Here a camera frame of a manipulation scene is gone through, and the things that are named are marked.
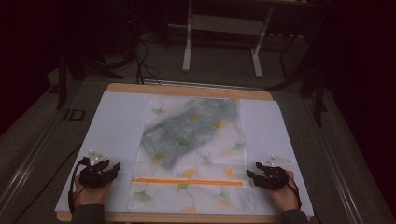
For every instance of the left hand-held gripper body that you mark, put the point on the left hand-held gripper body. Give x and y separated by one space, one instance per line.
93 177

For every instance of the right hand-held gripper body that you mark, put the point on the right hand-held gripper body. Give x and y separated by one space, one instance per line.
274 179

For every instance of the translucent leaf-print zipper bag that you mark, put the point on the translucent leaf-print zipper bag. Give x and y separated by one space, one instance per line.
190 193

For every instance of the person's left hand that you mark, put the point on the person's left hand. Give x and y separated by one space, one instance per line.
90 195

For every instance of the person's right hand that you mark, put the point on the person's right hand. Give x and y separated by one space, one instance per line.
285 196

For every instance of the white foam board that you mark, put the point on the white foam board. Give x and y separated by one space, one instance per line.
121 124

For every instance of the dark floor socket plate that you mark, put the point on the dark floor socket plate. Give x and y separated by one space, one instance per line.
74 115

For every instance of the blue-green patterned cloth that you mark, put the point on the blue-green patterned cloth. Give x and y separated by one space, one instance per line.
186 130

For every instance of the black metal stand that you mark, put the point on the black metal stand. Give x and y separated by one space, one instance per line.
62 81
311 81

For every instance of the metal floor rail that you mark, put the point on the metal floor rail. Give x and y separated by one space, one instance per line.
28 168
339 174

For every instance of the white metal stand frame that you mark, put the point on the white metal stand frame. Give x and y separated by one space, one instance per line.
224 25

